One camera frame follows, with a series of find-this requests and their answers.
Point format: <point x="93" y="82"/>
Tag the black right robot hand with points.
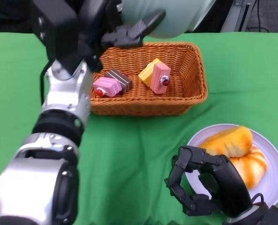
<point x="214" y="185"/>

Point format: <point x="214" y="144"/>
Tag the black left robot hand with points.
<point x="101" y="28"/>

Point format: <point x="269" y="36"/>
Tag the round orange-striped bread bun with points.
<point x="249" y="164"/>

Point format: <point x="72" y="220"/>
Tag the chocolate layered cake slice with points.
<point x="120" y="78"/>

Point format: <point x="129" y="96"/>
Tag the magenta pink cake slice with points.
<point x="107" y="87"/>

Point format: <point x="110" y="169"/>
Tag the yellow layered cake slice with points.
<point x="147" y="73"/>

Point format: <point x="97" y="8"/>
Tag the grey-green bowl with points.
<point x="172" y="16"/>

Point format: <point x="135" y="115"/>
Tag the salmon pink cake slice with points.
<point x="159" y="78"/>

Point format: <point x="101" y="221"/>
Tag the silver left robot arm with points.
<point x="49" y="140"/>

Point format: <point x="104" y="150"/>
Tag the lavender round plate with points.
<point x="272" y="187"/>

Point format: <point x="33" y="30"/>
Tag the orange wicker basket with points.
<point x="153" y="103"/>

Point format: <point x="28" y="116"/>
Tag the green tablecloth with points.
<point x="134" y="152"/>

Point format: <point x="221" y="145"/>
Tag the black fabric backdrop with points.
<point x="10" y="16"/>

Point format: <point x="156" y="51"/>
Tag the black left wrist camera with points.
<point x="56" y="30"/>

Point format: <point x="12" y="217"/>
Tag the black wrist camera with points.
<point x="56" y="30"/>
<point x="276" y="215"/>

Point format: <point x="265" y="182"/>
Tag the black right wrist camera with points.
<point x="276" y="215"/>

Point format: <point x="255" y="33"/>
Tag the grey metal frame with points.
<point x="237" y="18"/>

